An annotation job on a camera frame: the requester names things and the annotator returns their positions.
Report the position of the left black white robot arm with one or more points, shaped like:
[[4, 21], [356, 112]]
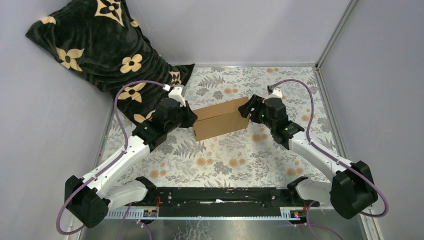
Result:
[[106, 179]]

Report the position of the brown cardboard box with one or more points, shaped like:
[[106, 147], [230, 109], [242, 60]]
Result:
[[219, 119]]

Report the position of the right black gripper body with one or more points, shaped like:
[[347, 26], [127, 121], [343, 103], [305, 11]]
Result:
[[261, 119]]

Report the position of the aluminium frame rail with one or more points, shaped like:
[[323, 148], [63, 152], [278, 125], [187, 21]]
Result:
[[91, 206]]

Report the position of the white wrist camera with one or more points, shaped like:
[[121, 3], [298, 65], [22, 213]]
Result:
[[176, 93], [274, 92]]

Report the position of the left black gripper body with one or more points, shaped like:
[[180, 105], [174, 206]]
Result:
[[182, 119]]

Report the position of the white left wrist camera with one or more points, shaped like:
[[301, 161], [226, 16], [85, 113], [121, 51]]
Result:
[[176, 93]]

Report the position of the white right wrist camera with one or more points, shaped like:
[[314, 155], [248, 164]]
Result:
[[274, 92]]

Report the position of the black floral plush blanket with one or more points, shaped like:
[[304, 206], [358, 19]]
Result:
[[100, 42]]

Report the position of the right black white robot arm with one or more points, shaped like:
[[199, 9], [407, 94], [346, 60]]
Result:
[[334, 175]]

